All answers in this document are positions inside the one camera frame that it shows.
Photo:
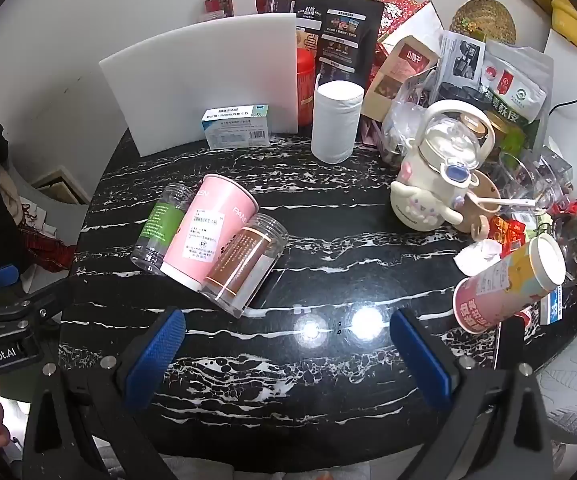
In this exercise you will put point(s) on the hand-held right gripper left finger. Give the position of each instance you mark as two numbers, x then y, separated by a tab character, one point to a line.
156	355

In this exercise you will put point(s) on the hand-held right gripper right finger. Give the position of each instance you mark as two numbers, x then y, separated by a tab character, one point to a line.
421	360

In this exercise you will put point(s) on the pink yellow paper cup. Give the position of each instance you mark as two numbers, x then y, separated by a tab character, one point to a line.
508	282

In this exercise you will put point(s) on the brown cup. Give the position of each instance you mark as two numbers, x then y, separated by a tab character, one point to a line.
483	192

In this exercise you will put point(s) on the white cup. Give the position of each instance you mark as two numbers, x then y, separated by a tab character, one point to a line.
336	122

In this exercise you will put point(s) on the pile of clothes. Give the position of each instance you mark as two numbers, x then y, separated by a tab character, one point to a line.
3	200

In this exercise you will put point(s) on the crumpled white tissue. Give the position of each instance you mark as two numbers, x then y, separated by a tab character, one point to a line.
478	256

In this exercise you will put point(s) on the clear jar brown label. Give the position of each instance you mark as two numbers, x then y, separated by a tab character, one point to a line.
243	260

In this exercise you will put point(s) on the clear jar green label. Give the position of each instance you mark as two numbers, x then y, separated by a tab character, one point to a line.
161	221

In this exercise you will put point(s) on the red snack packet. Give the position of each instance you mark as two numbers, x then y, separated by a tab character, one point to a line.
506	230

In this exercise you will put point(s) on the white spoon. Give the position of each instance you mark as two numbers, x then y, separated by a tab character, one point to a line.
506	203

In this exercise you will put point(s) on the cream cartoon kettle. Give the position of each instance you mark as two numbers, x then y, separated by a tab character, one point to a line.
433	175

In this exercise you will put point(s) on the clear glass jar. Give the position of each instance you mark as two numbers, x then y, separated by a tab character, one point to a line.
533	175

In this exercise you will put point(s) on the clear plastic bag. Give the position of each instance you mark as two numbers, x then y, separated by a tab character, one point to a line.
403	125

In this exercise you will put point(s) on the white blue medicine box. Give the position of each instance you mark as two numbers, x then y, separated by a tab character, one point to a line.
236	127

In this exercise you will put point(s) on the green jar gold lid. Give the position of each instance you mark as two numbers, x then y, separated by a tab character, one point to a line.
503	132

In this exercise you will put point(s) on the white foam board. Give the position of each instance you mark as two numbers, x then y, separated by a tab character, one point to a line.
193	70

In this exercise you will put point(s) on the brown snack pouch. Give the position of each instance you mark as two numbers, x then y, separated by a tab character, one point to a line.
398	77

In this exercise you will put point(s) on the green white tea pouch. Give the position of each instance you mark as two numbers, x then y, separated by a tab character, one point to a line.
516	85

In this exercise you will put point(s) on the red tin can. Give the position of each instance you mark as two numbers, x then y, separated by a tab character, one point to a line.
306	85

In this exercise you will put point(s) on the grey photo pouch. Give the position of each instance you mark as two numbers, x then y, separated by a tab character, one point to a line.
461	60

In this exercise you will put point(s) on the black coffee bag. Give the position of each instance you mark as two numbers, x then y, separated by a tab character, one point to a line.
341	35

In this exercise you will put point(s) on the white paper bag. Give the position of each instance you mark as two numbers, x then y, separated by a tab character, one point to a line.
418	22

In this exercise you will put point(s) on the woven straw basket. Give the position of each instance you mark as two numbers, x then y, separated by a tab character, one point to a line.
483	17

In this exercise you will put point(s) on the clear jar red contents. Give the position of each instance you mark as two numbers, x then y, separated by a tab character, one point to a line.
218	2

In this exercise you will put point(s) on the red paper bag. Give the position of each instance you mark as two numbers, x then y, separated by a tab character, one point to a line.
393	2

